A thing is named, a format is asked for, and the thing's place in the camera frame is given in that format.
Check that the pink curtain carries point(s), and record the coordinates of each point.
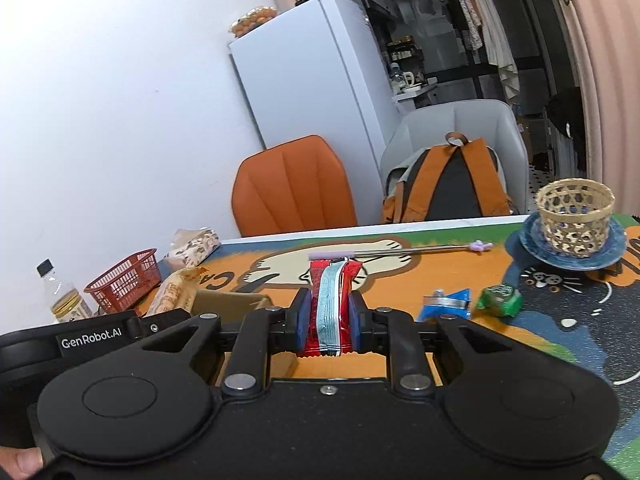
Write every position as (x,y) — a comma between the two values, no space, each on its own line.
(605,35)

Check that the hanging clothes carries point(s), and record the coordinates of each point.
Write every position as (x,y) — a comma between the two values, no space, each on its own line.
(483,30)

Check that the patterned tissue pack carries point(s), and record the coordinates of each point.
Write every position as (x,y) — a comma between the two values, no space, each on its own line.
(189,248)

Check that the orange chair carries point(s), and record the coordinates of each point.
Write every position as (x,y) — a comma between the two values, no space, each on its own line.
(296,186)

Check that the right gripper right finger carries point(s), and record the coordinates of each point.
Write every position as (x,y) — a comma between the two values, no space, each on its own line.
(393,334)

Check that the purple handled metal stick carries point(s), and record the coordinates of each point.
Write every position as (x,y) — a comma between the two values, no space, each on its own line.
(478,246)

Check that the green snack packet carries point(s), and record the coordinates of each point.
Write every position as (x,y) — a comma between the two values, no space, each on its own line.
(500,300)

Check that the orange and black backpack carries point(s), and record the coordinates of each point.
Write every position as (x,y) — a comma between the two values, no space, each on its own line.
(459,179)

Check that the red and blue snack bar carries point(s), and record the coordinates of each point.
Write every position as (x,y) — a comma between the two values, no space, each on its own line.
(328,320)

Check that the tea bottle black cap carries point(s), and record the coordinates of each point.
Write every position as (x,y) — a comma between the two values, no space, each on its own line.
(62,298)

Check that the grey armchair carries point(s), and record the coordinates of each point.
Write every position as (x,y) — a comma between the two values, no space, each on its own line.
(490,120)

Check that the brown cardboard box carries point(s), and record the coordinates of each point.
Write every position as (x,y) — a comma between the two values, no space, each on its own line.
(233,306)

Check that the white refrigerator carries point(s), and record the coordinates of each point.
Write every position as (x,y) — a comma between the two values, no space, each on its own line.
(316,69)

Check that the woven bamboo basket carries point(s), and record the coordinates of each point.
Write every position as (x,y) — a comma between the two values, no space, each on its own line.
(576,206)

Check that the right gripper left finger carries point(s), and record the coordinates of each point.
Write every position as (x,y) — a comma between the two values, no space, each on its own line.
(264,333)

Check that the person's left hand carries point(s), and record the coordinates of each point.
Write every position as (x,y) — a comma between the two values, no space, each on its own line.
(20,463)

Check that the red plastic basket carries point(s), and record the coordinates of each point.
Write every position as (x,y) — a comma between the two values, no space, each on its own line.
(126,283)

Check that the cartoon cat table mat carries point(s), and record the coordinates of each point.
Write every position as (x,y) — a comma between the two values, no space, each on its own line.
(588,318)

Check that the blue ceramic plate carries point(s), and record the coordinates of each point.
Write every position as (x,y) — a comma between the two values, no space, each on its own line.
(574,254)

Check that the clear cracker packet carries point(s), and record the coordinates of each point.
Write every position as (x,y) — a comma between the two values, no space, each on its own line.
(177,292)

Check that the bag of oranges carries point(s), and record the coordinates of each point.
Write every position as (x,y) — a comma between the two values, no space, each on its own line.
(252,19)

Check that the blue snack packet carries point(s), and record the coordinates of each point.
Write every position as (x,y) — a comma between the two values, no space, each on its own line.
(439,303)

